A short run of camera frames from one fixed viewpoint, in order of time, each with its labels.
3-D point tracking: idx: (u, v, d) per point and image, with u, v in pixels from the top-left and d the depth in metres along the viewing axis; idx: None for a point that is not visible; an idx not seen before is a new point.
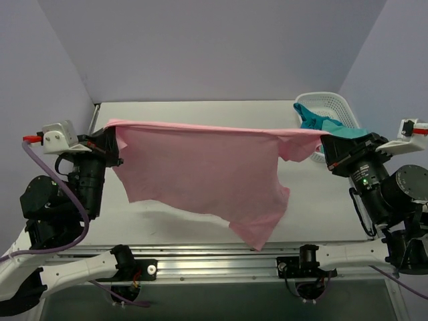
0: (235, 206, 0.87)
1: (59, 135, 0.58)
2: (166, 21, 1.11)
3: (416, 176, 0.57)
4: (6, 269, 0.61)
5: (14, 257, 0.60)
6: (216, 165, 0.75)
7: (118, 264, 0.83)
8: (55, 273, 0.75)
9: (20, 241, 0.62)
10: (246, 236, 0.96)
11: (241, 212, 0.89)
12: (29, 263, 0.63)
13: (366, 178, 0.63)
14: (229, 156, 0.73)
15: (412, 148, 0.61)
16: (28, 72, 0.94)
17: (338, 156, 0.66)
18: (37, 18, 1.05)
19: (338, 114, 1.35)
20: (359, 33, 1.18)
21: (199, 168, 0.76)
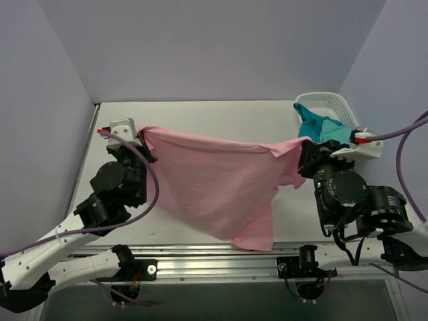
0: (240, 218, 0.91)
1: (126, 129, 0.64)
2: (166, 21, 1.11)
3: (351, 182, 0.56)
4: (49, 251, 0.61)
5: (60, 238, 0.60)
6: (227, 175, 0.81)
7: (120, 263, 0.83)
8: (62, 269, 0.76)
9: (66, 223, 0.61)
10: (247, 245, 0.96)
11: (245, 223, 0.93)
12: (73, 246, 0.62)
13: (319, 181, 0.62)
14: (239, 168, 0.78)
15: (367, 152, 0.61)
16: (27, 72, 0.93)
17: (305, 160, 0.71)
18: (37, 18, 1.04)
19: (337, 114, 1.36)
20: (359, 33, 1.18)
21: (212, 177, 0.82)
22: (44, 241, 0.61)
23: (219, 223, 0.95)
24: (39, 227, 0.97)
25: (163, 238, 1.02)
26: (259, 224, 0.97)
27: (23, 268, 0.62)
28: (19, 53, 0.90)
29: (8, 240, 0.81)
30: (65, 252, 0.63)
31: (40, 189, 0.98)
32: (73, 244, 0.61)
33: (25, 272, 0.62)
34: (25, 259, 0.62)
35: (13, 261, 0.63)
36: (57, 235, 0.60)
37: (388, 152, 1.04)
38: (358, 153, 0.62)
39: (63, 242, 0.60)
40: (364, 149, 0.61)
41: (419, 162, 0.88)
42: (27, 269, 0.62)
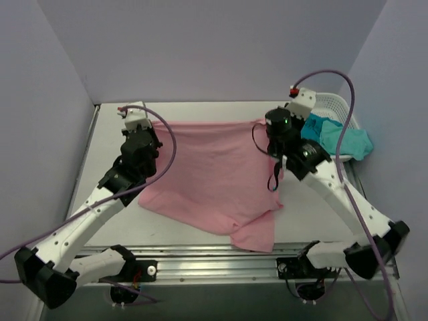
0: (245, 203, 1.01)
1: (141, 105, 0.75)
2: (166, 22, 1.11)
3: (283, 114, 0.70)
4: (86, 223, 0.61)
5: (94, 207, 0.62)
6: (231, 158, 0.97)
7: (125, 255, 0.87)
8: (79, 263, 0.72)
9: (94, 195, 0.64)
10: (253, 244, 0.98)
11: (249, 212, 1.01)
12: (105, 216, 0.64)
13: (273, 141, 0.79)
14: (238, 150, 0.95)
15: (297, 101, 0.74)
16: (27, 72, 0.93)
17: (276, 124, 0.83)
18: (38, 19, 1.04)
19: (336, 114, 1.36)
20: (358, 34, 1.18)
21: (219, 161, 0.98)
22: (77, 215, 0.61)
23: (217, 215, 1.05)
24: (39, 227, 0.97)
25: (164, 239, 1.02)
26: (261, 221, 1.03)
27: (61, 245, 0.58)
28: (19, 53, 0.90)
29: (9, 241, 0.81)
30: (98, 223, 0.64)
31: (40, 190, 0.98)
32: (107, 212, 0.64)
33: (63, 250, 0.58)
34: (60, 238, 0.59)
35: (43, 247, 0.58)
36: (89, 206, 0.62)
37: (388, 153, 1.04)
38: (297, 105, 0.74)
39: (97, 210, 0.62)
40: (299, 99, 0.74)
41: (419, 162, 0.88)
42: (66, 246, 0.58)
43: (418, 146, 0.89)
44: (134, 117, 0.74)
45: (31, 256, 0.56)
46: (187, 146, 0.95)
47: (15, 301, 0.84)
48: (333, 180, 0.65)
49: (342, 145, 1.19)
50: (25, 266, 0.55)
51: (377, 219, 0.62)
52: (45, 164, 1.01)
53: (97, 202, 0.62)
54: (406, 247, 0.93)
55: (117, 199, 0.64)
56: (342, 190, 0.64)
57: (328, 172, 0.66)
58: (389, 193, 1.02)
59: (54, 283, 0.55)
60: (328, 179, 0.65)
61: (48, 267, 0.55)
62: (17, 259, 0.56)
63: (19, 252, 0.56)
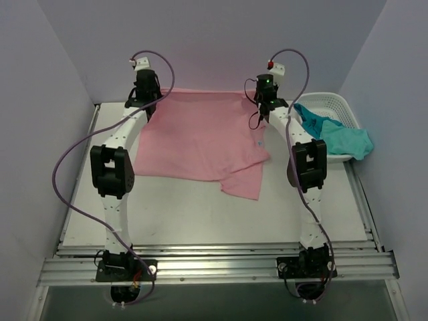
0: (228, 147, 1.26)
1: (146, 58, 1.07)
2: (166, 21, 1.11)
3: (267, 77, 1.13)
4: (130, 126, 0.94)
5: (132, 116, 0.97)
6: (209, 117, 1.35)
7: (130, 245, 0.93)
8: (116, 211, 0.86)
9: (128, 112, 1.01)
10: (243, 191, 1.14)
11: (233, 155, 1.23)
12: (137, 124, 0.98)
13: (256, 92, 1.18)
14: (215, 112, 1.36)
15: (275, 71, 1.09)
16: (27, 74, 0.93)
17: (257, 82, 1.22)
18: (39, 20, 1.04)
19: (338, 114, 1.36)
20: (359, 33, 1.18)
21: (200, 120, 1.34)
22: (124, 122, 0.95)
23: (202, 164, 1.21)
24: (40, 226, 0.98)
25: (164, 238, 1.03)
26: (245, 171, 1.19)
27: (122, 138, 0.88)
28: (19, 55, 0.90)
29: (10, 241, 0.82)
30: (136, 128, 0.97)
31: (41, 190, 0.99)
32: (138, 124, 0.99)
33: (124, 140, 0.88)
34: (118, 135, 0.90)
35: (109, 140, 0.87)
36: (128, 116, 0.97)
37: (387, 152, 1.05)
38: (276, 75, 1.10)
39: (134, 118, 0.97)
40: (275, 71, 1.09)
41: (418, 161, 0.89)
42: (124, 138, 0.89)
43: (417, 145, 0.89)
44: (140, 67, 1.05)
45: (101, 151, 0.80)
46: (178, 112, 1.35)
47: (17, 299, 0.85)
48: (283, 116, 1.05)
49: (342, 144, 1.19)
50: (100, 158, 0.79)
51: (304, 135, 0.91)
52: (46, 163, 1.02)
53: (135, 112, 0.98)
54: (405, 247, 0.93)
55: (142, 114, 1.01)
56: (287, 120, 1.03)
57: (281, 112, 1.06)
58: (389, 192, 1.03)
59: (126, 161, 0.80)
60: (279, 114, 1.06)
61: (119, 151, 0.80)
62: (93, 155, 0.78)
63: (93, 150, 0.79)
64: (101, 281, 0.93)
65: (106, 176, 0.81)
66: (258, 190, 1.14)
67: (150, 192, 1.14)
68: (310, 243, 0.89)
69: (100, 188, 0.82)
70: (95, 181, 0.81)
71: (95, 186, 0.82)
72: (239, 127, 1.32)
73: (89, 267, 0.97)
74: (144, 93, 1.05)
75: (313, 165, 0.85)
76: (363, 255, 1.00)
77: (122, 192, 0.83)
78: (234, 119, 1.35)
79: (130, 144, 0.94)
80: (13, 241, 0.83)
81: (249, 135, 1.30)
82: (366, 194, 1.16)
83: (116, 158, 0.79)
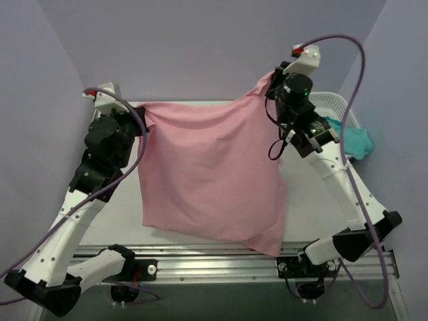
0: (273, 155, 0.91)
1: (110, 91, 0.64)
2: (165, 22, 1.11)
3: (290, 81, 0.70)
4: (66, 235, 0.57)
5: (71, 215, 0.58)
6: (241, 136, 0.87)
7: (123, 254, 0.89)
8: (79, 267, 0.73)
9: (73, 198, 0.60)
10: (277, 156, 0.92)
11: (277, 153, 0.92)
12: (86, 221, 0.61)
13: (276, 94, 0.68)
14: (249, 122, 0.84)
15: (303, 62, 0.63)
16: (26, 78, 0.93)
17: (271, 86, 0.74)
18: (39, 23, 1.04)
19: (338, 114, 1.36)
20: (359, 32, 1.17)
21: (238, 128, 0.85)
22: (55, 229, 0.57)
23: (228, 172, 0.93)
24: (39, 227, 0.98)
25: (163, 238, 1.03)
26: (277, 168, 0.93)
27: (49, 261, 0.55)
28: (17, 59, 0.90)
29: (11, 243, 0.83)
30: (81, 227, 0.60)
31: (39, 190, 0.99)
32: (85, 217, 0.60)
33: (53, 264, 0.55)
34: (47, 252, 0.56)
35: (31, 266, 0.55)
36: (65, 215, 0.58)
37: (388, 152, 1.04)
38: (297, 65, 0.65)
39: (76, 217, 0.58)
40: (301, 59, 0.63)
41: (418, 162, 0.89)
42: (53, 261, 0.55)
43: (419, 144, 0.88)
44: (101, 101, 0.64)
45: (21, 279, 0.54)
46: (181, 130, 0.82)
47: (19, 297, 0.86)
48: (336, 162, 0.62)
49: None
50: (19, 288, 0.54)
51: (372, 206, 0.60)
52: (45, 163, 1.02)
53: (77, 206, 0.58)
54: (404, 245, 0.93)
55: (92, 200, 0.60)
56: (344, 174, 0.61)
57: (332, 152, 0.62)
58: (389, 192, 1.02)
59: (51, 295, 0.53)
60: (331, 160, 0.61)
61: (39, 289, 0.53)
62: (9, 283, 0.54)
63: (9, 279, 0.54)
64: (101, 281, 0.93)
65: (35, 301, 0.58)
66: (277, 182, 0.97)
67: None
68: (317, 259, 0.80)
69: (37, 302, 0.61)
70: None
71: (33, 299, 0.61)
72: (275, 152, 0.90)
73: None
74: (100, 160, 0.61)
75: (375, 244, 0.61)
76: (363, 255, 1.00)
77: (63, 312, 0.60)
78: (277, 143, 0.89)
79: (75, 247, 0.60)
80: (12, 243, 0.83)
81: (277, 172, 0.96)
82: None
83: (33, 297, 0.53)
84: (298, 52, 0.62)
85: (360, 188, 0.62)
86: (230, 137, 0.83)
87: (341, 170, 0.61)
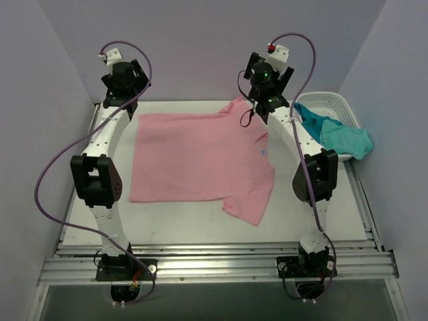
0: (243, 148, 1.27)
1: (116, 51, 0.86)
2: (166, 21, 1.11)
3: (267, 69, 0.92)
4: (112, 127, 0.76)
5: (112, 118, 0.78)
6: (217, 133, 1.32)
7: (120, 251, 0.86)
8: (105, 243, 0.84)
9: (108, 112, 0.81)
10: (249, 149, 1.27)
11: (247, 146, 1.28)
12: (119, 123, 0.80)
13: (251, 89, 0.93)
14: (223, 127, 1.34)
15: (275, 58, 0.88)
16: (27, 78, 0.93)
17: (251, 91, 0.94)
18: (39, 21, 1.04)
19: (337, 114, 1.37)
20: (358, 32, 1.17)
21: (215, 127, 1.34)
22: (102, 126, 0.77)
23: (209, 159, 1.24)
24: (39, 227, 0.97)
25: (163, 237, 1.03)
26: (251, 162, 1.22)
27: (103, 145, 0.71)
28: (19, 57, 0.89)
29: (11, 241, 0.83)
30: (118, 130, 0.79)
31: (41, 189, 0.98)
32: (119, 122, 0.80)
33: (106, 147, 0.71)
34: (99, 141, 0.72)
35: (89, 148, 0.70)
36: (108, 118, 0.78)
37: (387, 152, 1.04)
38: (272, 59, 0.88)
39: (116, 120, 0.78)
40: (273, 57, 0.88)
41: (418, 160, 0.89)
42: (106, 144, 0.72)
43: (418, 143, 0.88)
44: (111, 61, 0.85)
45: (83, 160, 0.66)
46: (178, 128, 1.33)
47: (19, 295, 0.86)
48: (285, 118, 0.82)
49: (342, 145, 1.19)
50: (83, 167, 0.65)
51: (312, 144, 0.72)
52: (45, 162, 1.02)
53: (115, 112, 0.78)
54: (405, 244, 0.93)
55: (122, 112, 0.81)
56: (290, 124, 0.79)
57: (283, 113, 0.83)
58: (390, 191, 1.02)
59: (112, 168, 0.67)
60: (281, 117, 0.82)
61: (103, 158, 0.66)
62: (73, 166, 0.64)
63: (73, 161, 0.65)
64: (101, 281, 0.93)
65: (90, 186, 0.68)
66: (254, 174, 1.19)
67: (148, 184, 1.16)
68: (312, 249, 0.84)
69: (87, 199, 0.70)
70: (81, 192, 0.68)
71: (82, 198, 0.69)
72: (245, 146, 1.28)
73: (89, 267, 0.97)
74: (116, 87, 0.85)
75: (324, 178, 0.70)
76: (363, 254, 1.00)
77: (108, 201, 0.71)
78: (244, 139, 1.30)
79: (113, 150, 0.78)
80: (13, 243, 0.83)
81: (253, 165, 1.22)
82: (366, 192, 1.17)
83: (97, 168, 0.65)
84: (272, 49, 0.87)
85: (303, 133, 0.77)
86: (209, 132, 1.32)
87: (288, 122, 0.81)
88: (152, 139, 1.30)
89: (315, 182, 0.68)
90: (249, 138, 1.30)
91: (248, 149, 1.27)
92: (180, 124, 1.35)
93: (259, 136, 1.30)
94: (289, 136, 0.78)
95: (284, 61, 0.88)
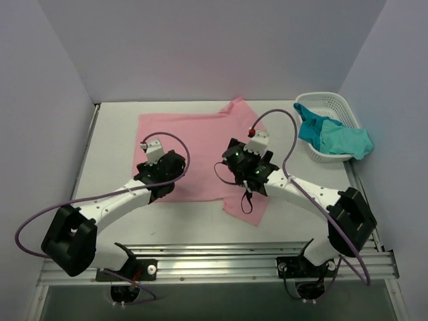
0: None
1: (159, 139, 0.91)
2: (166, 21, 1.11)
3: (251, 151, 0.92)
4: (124, 198, 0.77)
5: (132, 190, 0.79)
6: (217, 134, 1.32)
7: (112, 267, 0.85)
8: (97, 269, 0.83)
9: (131, 183, 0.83)
10: None
11: None
12: (134, 202, 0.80)
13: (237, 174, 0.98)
14: (222, 128, 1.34)
15: (257, 141, 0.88)
16: (27, 79, 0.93)
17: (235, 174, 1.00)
18: (39, 21, 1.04)
19: (337, 114, 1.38)
20: (358, 32, 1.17)
21: (215, 128, 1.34)
22: (116, 192, 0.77)
23: (208, 160, 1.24)
24: (39, 227, 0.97)
25: (163, 238, 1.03)
26: None
27: (103, 210, 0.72)
28: (18, 58, 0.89)
29: (11, 243, 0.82)
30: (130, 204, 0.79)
31: (40, 190, 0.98)
32: (134, 200, 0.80)
33: (103, 213, 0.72)
34: (101, 204, 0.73)
35: (86, 206, 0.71)
36: (128, 188, 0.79)
37: (387, 152, 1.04)
38: (253, 142, 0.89)
39: (134, 194, 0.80)
40: (255, 139, 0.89)
41: (418, 162, 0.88)
42: (107, 210, 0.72)
43: (419, 144, 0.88)
44: (150, 150, 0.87)
45: (72, 213, 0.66)
46: (178, 128, 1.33)
47: (18, 295, 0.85)
48: (282, 181, 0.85)
49: (342, 145, 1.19)
50: (66, 220, 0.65)
51: (326, 190, 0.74)
52: (45, 162, 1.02)
53: (137, 187, 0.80)
54: (404, 245, 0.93)
55: (146, 191, 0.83)
56: (291, 184, 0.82)
57: (277, 178, 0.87)
58: (390, 192, 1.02)
59: (92, 236, 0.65)
60: (278, 182, 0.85)
61: (89, 223, 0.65)
62: (59, 212, 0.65)
63: (61, 208, 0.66)
64: (101, 281, 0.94)
65: (61, 245, 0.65)
66: None
67: None
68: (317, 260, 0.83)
69: (49, 256, 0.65)
70: (45, 242, 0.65)
71: (45, 252, 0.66)
72: None
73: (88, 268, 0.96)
74: (157, 171, 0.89)
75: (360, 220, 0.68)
76: (364, 254, 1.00)
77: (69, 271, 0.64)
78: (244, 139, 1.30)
79: (110, 222, 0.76)
80: (13, 244, 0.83)
81: None
82: (366, 192, 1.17)
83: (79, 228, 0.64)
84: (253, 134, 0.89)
85: (309, 186, 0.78)
86: (209, 132, 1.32)
87: (287, 183, 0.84)
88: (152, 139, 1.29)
89: (358, 231, 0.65)
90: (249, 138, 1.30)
91: None
92: (179, 124, 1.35)
93: None
94: (295, 196, 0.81)
95: (265, 142, 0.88)
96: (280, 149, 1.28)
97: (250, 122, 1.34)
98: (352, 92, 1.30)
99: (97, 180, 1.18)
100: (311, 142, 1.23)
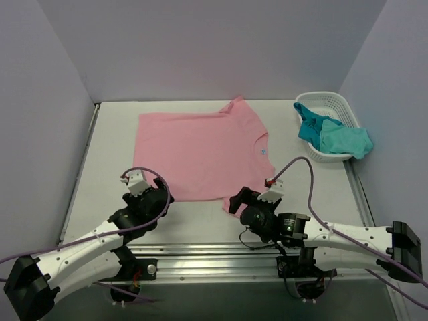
0: (242, 148, 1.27)
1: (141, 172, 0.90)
2: (165, 21, 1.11)
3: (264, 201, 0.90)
4: (88, 248, 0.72)
5: (100, 237, 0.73)
6: (217, 134, 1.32)
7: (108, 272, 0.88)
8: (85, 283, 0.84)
9: (101, 227, 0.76)
10: (248, 150, 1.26)
11: (246, 146, 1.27)
12: (103, 249, 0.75)
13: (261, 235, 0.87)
14: (223, 127, 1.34)
15: (274, 190, 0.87)
16: (26, 78, 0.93)
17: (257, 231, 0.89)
18: (39, 21, 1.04)
19: (337, 113, 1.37)
20: (359, 31, 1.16)
21: (215, 127, 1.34)
22: (82, 241, 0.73)
23: (208, 159, 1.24)
24: (39, 228, 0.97)
25: (162, 237, 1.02)
26: (251, 162, 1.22)
27: (62, 263, 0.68)
28: (17, 57, 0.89)
29: (10, 243, 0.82)
30: (99, 253, 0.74)
31: (39, 190, 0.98)
32: (102, 249, 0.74)
33: (62, 266, 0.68)
34: (63, 255, 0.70)
35: (45, 258, 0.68)
36: (96, 235, 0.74)
37: (387, 152, 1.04)
38: (271, 192, 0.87)
39: (101, 241, 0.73)
40: (272, 190, 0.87)
41: (419, 162, 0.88)
42: (66, 263, 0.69)
43: (419, 144, 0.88)
44: (132, 182, 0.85)
45: (30, 265, 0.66)
46: (178, 128, 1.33)
47: None
48: (323, 232, 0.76)
49: (342, 144, 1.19)
50: (23, 271, 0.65)
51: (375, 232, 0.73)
52: (45, 162, 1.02)
53: (105, 233, 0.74)
54: None
55: (119, 237, 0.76)
56: (335, 233, 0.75)
57: (313, 229, 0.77)
58: (390, 192, 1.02)
59: (45, 293, 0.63)
60: (317, 234, 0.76)
61: (43, 280, 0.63)
62: (18, 263, 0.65)
63: (21, 259, 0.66)
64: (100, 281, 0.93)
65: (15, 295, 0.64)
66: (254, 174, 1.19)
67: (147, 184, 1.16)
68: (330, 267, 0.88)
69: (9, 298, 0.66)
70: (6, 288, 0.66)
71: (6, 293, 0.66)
72: (244, 146, 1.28)
73: None
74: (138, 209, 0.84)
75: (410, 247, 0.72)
76: None
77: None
78: (244, 139, 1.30)
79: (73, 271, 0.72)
80: (13, 245, 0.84)
81: (253, 165, 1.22)
82: (366, 192, 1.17)
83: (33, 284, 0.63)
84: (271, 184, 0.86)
85: (356, 232, 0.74)
86: (209, 132, 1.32)
87: (330, 235, 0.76)
88: (152, 139, 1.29)
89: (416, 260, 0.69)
90: (249, 138, 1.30)
91: (247, 149, 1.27)
92: (179, 124, 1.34)
93: (259, 134, 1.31)
94: (343, 245, 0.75)
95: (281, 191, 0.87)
96: (280, 149, 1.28)
97: (251, 122, 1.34)
98: (352, 91, 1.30)
99: (97, 180, 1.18)
100: (311, 142, 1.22)
